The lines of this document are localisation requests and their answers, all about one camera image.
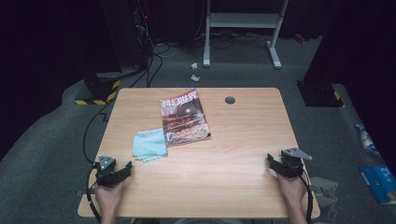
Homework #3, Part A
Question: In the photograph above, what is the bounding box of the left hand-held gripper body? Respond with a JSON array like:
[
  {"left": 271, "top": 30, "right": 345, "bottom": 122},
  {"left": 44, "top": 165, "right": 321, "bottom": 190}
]
[{"left": 94, "top": 155, "right": 121, "bottom": 189}]

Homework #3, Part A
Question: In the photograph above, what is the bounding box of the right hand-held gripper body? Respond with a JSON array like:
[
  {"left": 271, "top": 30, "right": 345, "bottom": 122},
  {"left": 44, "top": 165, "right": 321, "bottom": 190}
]
[{"left": 279, "top": 147, "right": 313, "bottom": 179}]

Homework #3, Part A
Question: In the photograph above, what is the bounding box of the light blue cloth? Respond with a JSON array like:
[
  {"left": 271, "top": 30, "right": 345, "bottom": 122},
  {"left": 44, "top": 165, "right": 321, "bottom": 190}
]
[{"left": 132, "top": 127, "right": 169, "bottom": 163}]

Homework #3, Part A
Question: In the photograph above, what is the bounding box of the glossy magazine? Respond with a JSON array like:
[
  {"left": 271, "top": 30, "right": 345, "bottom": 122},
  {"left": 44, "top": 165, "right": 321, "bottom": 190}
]
[{"left": 159, "top": 88, "right": 212, "bottom": 147}]

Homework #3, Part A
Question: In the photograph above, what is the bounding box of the person's right hand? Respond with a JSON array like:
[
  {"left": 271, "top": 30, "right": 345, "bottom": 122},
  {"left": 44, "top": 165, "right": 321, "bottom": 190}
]
[{"left": 276, "top": 174, "right": 307, "bottom": 204}]

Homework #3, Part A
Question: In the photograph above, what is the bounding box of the person's left hand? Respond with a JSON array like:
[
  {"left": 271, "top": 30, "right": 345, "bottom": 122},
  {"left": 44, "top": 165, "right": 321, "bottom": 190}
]
[{"left": 94, "top": 181, "right": 125, "bottom": 214}]

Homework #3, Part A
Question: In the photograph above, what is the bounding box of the black yellow striped base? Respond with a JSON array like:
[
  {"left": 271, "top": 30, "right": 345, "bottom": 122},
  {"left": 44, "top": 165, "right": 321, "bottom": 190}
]
[
  {"left": 297, "top": 80, "right": 345, "bottom": 108},
  {"left": 74, "top": 73, "right": 121, "bottom": 106}
]

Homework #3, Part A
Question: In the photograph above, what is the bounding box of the white and blue packet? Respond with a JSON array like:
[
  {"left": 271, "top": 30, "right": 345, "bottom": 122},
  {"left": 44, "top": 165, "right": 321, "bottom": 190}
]
[{"left": 354, "top": 123, "right": 379, "bottom": 154}]

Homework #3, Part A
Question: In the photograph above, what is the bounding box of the person's dark clothing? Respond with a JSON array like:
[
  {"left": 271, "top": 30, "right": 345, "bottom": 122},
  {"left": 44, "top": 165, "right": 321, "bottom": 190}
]
[{"left": 174, "top": 217, "right": 247, "bottom": 224}]

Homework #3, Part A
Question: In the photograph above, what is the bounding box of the dark equipment rack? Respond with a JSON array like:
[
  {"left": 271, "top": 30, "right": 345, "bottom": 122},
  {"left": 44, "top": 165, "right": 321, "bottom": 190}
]
[{"left": 134, "top": 0, "right": 157, "bottom": 69}]

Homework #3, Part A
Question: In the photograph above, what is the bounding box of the white metal stand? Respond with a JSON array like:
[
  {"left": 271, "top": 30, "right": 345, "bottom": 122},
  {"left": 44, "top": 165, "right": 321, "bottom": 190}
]
[{"left": 203, "top": 0, "right": 289, "bottom": 70}]

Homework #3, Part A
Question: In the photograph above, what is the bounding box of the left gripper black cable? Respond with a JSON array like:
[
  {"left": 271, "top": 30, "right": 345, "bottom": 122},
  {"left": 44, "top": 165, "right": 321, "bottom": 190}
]
[{"left": 85, "top": 163, "right": 104, "bottom": 224}]

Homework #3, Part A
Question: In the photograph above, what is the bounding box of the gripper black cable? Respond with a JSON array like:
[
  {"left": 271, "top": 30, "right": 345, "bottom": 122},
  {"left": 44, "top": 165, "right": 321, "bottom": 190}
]
[
  {"left": 298, "top": 173, "right": 314, "bottom": 224},
  {"left": 85, "top": 163, "right": 104, "bottom": 224}
]

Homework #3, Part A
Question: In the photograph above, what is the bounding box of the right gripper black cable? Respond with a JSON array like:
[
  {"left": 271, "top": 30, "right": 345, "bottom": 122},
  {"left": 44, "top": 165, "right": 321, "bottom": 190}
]
[{"left": 298, "top": 173, "right": 314, "bottom": 224}]

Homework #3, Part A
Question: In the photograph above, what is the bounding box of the black floor cable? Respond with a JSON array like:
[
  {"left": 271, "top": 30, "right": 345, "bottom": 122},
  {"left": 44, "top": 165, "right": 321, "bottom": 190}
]
[{"left": 82, "top": 101, "right": 115, "bottom": 165}]

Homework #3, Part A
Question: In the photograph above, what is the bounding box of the black cable bundle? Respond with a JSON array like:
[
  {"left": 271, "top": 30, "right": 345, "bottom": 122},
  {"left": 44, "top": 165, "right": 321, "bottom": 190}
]
[{"left": 211, "top": 29, "right": 272, "bottom": 50}]

